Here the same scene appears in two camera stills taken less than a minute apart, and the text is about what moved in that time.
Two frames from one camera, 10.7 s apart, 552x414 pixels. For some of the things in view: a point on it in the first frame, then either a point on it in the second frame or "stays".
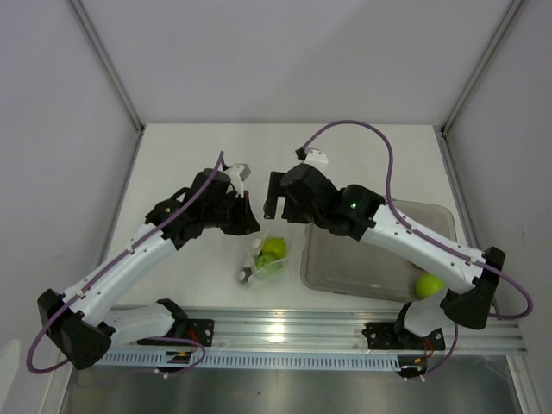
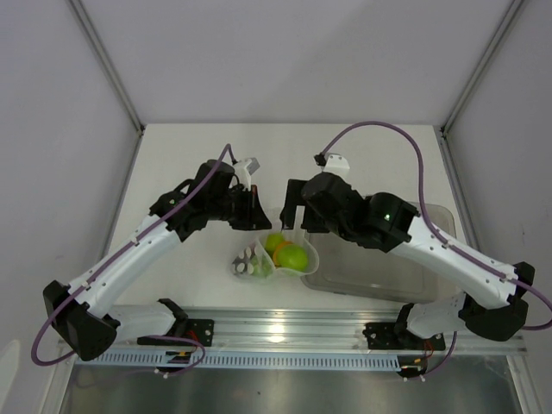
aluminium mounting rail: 328,330 stays
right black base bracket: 393,335 stays
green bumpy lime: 266,259 to 261,267
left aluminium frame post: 109,63 stays
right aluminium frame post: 504,26 stays
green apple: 428,285 to 292,257
